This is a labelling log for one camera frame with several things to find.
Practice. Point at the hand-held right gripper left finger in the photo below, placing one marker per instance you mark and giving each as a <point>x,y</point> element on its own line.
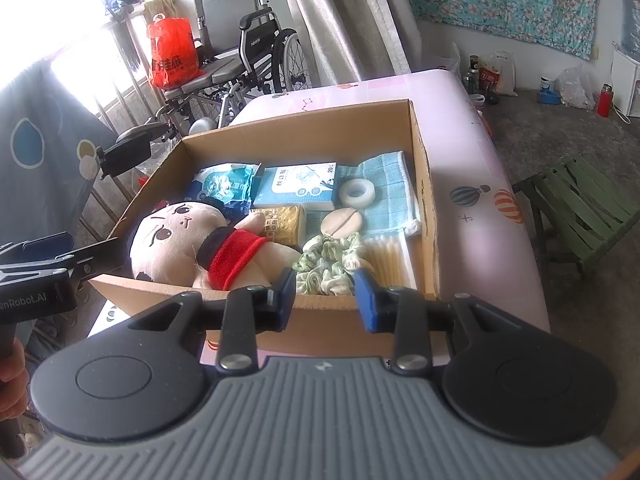
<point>285,300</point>

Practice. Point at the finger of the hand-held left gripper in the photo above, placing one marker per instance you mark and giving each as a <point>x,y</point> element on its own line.
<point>105,255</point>

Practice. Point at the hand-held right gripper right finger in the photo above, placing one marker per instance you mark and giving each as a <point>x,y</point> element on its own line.
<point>369,305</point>

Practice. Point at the green white scrunchie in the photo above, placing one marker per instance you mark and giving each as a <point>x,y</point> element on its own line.
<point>325,260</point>

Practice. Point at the plush doll with red clothes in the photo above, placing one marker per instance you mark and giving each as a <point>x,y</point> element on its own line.
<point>165,245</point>

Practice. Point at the brown cardboard box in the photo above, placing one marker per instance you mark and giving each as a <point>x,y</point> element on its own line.
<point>300,130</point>

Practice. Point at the person's left hand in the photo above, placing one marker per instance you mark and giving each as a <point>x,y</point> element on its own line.
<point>12,385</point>

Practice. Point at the cotton swab pack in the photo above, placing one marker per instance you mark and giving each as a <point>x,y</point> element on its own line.
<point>387,260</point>

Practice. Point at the gold tissue packet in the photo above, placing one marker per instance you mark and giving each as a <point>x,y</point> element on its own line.
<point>287,225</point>

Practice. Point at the round beige powder puff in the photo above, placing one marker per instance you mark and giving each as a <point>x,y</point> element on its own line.
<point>342,221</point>

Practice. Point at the clear tape roll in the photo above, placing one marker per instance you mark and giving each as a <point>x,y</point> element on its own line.
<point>347,197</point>

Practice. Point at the grey blanket with circles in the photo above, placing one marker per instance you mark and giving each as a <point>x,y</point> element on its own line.
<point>40,160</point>

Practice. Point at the blue white mask box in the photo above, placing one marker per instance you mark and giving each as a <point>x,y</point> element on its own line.
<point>295,185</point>

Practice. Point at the light blue towel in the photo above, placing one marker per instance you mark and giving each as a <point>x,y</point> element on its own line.
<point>385,180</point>

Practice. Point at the blue white plastic packet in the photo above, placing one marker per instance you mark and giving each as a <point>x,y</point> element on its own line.
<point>225,182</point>

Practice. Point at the metal window railing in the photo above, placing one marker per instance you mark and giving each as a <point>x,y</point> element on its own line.
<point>111,112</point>

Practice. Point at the red plastic bag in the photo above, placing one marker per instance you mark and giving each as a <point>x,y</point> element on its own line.
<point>172,55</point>

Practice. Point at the green folding stool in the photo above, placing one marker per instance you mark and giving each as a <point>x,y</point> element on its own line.
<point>575,200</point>

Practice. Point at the dark glass bottles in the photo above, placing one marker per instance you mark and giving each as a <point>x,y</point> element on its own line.
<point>470,80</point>

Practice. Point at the beige towel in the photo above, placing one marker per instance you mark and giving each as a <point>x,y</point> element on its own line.
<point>160,5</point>

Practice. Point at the black silver wheelchair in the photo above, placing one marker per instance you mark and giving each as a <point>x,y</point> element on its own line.
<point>257,45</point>

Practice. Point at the silver metal case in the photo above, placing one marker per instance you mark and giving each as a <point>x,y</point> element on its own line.
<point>220,15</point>

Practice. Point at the white printed plastic bag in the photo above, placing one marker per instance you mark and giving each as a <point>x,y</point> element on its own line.
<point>505,75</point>

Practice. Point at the small blue container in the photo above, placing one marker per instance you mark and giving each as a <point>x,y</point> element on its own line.
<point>548,98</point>

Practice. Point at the white blue can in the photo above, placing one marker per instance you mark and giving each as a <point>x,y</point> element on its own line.
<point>546,84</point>

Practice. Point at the white curtain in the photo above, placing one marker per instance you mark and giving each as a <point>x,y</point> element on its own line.
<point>345,20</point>

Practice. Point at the clear plastic bag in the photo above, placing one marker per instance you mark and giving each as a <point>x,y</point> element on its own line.
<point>575,87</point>

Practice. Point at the red thermos bottle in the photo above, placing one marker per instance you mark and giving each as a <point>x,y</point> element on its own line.
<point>605,102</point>

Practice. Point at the white cabinet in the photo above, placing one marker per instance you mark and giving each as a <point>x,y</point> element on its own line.
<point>630,85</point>

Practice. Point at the blue water jug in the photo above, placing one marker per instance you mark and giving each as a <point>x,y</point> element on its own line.
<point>632,25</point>

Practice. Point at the teal floral wall cloth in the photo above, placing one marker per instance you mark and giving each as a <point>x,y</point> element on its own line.
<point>500,0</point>

